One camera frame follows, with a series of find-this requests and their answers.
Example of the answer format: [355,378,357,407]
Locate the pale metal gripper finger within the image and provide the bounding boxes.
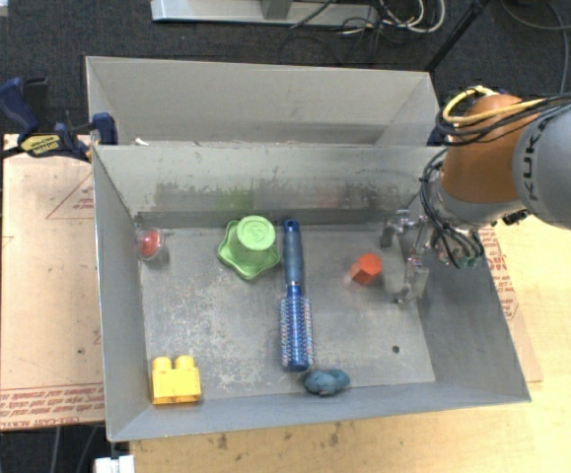
[394,255,432,306]
[380,212,417,250]

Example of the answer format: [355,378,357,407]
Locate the orange-red hexagonal block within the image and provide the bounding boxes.
[348,252,384,287]

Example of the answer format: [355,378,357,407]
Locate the blue hairbrush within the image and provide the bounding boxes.
[278,218,315,372]

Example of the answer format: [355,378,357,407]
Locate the blue-grey soft lump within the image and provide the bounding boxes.
[303,368,352,397]

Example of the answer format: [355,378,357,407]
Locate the green cup with star base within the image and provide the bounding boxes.
[217,215,282,281]

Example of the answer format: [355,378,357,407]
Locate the grey metal bin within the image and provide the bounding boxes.
[85,55,533,443]

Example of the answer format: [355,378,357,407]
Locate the red ball in clear cup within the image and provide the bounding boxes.
[135,227,173,268]

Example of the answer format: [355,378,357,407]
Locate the yellow toy building brick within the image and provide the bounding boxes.
[150,355,203,406]

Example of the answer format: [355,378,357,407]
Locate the brown cardboard board, red print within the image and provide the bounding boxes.
[0,133,545,433]

